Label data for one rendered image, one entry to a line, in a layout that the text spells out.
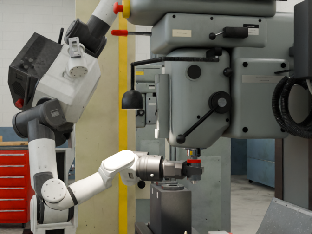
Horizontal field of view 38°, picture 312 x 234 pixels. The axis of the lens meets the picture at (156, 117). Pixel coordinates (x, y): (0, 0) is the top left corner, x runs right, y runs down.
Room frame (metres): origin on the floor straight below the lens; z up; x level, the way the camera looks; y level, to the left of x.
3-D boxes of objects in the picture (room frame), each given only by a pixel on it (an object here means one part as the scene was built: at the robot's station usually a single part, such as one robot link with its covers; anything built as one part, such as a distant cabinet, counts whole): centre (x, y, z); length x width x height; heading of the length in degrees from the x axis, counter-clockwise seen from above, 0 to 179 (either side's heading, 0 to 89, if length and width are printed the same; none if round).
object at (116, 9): (1.46, 0.12, 1.76); 0.04 x 0.03 x 0.04; 12
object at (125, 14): (1.46, 0.10, 1.76); 0.06 x 0.02 x 0.06; 12
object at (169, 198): (1.82, -0.05, 1.04); 0.22 x 0.12 x 0.20; 12
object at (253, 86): (1.55, -0.32, 1.47); 0.24 x 0.19 x 0.26; 12
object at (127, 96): (1.46, 0.08, 1.47); 0.07 x 0.07 x 0.06
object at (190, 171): (1.48, -0.12, 1.23); 0.06 x 0.02 x 0.03; 77
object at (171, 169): (1.53, -0.04, 1.23); 0.13 x 0.12 x 0.10; 167
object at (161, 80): (1.49, -0.02, 1.45); 0.04 x 0.04 x 0.21; 12
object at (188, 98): (1.51, -0.13, 1.47); 0.21 x 0.19 x 0.32; 12
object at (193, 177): (1.51, -0.13, 1.23); 0.05 x 0.05 x 0.06
